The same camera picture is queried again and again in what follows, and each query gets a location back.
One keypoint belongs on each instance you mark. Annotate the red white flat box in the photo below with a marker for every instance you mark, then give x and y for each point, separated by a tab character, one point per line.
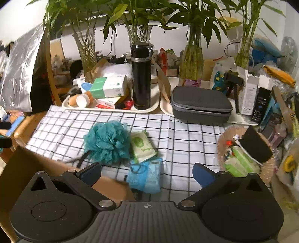
107	103

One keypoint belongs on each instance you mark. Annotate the white carton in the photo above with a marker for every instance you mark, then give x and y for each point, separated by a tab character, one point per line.
249	93

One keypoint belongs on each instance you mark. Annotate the black carton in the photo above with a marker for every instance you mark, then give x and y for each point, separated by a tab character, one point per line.
261	105

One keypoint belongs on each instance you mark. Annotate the white black checkered tablecloth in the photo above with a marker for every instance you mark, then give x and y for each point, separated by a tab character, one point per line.
186	140

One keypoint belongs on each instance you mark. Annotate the brown cardboard box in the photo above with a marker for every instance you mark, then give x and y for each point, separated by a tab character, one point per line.
23	163

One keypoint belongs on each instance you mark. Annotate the yellow tape measure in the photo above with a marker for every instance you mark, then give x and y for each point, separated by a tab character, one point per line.
288	163

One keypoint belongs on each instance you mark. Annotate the silver foil reflector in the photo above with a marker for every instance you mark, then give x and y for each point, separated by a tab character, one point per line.
18	70

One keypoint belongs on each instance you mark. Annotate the wooden shelf unit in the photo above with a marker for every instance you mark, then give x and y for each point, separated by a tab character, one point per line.
57	70

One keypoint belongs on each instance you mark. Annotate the black thermos bottle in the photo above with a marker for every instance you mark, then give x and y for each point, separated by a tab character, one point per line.
140	77

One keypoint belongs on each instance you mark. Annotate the white tray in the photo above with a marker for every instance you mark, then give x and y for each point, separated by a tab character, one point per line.
144	110
167	109

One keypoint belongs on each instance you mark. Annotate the grey zip case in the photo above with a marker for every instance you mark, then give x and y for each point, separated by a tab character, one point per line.
201	102

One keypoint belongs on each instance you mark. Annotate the blue carton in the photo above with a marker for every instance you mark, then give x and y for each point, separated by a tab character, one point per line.
268	112

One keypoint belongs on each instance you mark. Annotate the white plastic package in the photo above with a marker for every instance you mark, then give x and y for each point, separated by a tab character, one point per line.
116	69

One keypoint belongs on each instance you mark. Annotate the green wipes pack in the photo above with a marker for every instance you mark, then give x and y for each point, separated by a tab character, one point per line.
142	147

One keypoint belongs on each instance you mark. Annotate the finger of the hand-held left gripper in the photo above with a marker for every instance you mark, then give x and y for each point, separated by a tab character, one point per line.
4	125
5	142

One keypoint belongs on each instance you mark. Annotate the black tape roll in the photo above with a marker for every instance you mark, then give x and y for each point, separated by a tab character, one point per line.
75	91

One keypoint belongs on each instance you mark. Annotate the bamboo in glass vase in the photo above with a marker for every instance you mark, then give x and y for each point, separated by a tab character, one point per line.
191	60
137	32
245	53
87	53

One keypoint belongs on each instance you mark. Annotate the green wipes packs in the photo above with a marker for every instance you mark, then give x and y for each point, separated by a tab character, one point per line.
240	163

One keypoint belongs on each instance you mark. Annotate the black mini tripod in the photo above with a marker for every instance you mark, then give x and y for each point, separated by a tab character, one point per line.
233	81

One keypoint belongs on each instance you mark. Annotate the round ribbed basket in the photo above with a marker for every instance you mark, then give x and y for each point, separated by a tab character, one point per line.
224	140

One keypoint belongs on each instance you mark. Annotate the brown paper bag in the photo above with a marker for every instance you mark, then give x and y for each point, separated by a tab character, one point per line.
162	81

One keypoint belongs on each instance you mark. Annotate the yellow orange pouch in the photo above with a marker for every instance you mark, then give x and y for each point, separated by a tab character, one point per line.
279	74

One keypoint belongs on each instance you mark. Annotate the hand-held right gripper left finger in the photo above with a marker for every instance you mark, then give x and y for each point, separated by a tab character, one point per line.
91	173

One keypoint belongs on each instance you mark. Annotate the green white tissue box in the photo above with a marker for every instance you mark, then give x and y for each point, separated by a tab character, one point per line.
108	86

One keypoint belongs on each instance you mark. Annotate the black oval object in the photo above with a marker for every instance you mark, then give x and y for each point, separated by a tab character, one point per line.
76	69

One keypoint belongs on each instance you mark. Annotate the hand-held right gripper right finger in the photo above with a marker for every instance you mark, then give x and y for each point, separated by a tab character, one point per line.
202	174

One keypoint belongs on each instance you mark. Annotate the teal bath pouf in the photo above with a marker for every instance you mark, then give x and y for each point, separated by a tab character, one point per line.
107	140

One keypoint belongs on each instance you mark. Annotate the printed plastic bag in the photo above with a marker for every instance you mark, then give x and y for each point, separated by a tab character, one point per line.
218	79

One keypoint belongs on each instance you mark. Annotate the blue plastic packet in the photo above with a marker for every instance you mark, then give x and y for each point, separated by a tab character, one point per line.
144	176

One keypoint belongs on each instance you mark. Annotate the white round jar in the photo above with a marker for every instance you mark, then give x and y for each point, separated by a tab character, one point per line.
83	100

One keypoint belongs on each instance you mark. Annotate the black square card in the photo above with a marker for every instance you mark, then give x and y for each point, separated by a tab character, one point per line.
257	144

